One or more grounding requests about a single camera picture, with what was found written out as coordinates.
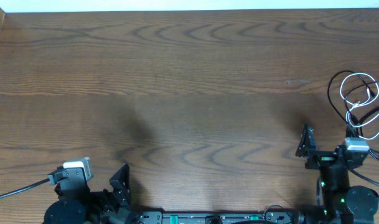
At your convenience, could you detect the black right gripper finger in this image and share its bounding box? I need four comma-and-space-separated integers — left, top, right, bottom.
346, 124, 359, 138
295, 123, 317, 157

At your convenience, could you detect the black USB cable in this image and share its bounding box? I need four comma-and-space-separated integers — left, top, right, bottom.
327, 70, 379, 162

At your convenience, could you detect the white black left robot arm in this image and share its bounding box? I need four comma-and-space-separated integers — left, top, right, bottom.
44, 164, 139, 224

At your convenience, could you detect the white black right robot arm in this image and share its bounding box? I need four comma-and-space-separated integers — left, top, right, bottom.
292, 124, 379, 223

